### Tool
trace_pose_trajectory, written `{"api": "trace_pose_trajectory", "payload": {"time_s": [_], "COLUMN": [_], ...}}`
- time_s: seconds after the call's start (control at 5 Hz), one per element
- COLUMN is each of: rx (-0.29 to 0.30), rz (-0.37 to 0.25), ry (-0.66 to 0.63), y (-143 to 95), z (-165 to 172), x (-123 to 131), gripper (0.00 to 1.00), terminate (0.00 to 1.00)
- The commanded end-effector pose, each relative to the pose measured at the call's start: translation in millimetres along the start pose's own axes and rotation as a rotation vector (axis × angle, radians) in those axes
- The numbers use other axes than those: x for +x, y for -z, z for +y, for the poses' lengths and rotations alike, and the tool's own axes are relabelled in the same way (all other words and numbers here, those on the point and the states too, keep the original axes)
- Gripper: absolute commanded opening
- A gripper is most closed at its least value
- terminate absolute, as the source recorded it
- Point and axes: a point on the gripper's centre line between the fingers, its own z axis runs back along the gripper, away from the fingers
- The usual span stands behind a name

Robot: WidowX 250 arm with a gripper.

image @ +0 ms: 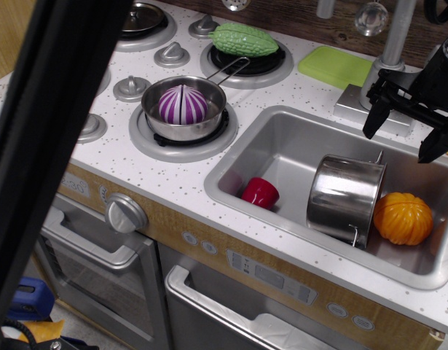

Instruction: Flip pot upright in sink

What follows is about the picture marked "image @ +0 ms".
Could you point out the small steel saucepan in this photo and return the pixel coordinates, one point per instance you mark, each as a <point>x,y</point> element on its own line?
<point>216,99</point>

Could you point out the steel pot lid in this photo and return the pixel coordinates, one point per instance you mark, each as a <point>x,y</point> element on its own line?
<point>141,18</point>

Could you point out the grey stove knob middle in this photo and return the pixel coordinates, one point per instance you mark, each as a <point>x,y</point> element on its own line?
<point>172,56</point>

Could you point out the stove burner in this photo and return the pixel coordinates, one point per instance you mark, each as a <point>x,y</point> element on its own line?
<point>149,40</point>
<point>243,74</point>
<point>142,138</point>

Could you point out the black foreground pole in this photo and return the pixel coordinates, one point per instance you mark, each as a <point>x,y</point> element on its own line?
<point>65,53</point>

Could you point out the toy oven door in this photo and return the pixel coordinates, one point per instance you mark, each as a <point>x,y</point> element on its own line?
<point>111,279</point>

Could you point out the blue clamp tool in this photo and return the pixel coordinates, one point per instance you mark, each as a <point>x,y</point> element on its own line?
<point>33,301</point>

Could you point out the hanging steel ladle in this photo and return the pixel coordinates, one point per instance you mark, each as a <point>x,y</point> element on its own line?
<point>371,19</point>

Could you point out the orange toy pumpkin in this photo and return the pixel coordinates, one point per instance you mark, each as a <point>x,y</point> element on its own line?
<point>403,219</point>

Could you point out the grey stove knob lower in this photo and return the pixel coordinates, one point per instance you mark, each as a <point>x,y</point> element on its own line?
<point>131,89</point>

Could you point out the grey stove knob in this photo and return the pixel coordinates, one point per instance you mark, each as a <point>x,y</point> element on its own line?
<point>94,128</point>
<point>201,28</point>
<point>131,89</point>
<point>172,56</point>

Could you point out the grey hanging utensil handle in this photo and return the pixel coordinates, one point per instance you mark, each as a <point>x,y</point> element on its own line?
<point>325,8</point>

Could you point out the purple striped toy onion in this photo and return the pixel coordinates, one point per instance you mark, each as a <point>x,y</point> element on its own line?
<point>182,105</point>

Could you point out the steel pot lying sideways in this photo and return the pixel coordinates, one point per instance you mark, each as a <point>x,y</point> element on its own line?
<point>342,198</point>

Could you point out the red toy cup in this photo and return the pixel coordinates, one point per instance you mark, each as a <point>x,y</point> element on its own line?
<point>261,193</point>

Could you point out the green sponge mat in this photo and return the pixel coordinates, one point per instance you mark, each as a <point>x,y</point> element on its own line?
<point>335,67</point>

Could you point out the green toy bitter gourd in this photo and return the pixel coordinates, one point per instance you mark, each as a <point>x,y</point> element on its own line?
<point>242,40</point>

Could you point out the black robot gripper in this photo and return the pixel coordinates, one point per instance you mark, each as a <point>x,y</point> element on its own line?
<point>423,96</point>

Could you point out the hanging slotted spoon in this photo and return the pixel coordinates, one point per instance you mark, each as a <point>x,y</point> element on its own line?
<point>236,5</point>

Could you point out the front stove burner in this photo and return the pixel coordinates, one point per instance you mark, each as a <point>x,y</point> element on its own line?
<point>142,138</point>

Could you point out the grey oven dial knob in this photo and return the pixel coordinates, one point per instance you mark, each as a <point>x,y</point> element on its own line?
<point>123,214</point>

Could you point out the grey stove knob left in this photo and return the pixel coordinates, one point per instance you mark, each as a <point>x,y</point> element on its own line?
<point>94,128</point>

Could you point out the back right stove burner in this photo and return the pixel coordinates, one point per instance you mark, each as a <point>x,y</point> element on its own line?
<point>243,74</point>

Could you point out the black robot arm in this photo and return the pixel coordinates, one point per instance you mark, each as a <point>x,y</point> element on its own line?
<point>440,60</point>

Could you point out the back left stove burner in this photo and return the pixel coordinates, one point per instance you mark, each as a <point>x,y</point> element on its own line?
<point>149,40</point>

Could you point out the toy dishwasher door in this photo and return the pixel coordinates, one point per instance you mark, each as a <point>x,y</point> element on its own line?
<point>209,310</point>

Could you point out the grey stove knob upper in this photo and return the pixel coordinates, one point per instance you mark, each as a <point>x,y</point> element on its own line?
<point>201,28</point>

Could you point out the grey toy faucet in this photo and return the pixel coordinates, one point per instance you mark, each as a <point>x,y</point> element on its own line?
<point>353,105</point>

